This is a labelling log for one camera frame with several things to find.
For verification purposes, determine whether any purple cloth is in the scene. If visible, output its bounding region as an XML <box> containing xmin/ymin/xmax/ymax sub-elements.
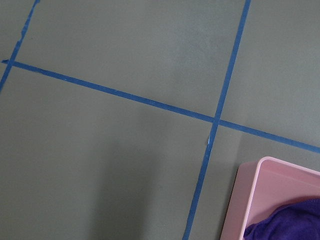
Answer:
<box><xmin>243</xmin><ymin>198</ymin><xmax>320</xmax><ymax>240</ymax></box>

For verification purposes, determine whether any pink plastic bin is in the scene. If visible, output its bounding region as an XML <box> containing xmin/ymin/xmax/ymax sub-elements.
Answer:
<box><xmin>220</xmin><ymin>156</ymin><xmax>320</xmax><ymax>240</ymax></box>

